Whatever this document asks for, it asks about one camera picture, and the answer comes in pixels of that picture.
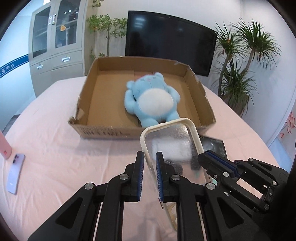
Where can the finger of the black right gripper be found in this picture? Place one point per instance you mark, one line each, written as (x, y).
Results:
(215, 165)

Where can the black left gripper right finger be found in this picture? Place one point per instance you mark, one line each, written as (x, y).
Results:
(199, 216)

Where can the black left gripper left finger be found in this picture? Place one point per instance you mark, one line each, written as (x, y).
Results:
(95, 212)

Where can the clear phone case beige rim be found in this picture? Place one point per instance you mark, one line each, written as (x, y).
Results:
(180, 147)

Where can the blue plush bear toy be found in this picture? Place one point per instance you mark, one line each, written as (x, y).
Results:
(151, 100)

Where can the black card on bed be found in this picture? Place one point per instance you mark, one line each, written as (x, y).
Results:
(213, 144)

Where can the spiky palm potted plant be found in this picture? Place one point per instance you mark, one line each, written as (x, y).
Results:
(239, 45)

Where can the purple smartphone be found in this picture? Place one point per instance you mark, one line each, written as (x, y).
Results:
(14, 173)

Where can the pink rabbit bottle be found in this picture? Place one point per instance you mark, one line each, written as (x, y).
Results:
(5, 148)

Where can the brown cardboard box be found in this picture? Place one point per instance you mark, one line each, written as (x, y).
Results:
(123, 95)

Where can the black flat screen television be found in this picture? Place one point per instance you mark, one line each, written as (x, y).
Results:
(157, 35)

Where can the tall leafy green plant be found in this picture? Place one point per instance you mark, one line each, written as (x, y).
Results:
(108, 28)

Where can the grey metal filing cabinet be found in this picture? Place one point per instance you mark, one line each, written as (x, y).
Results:
(56, 43)

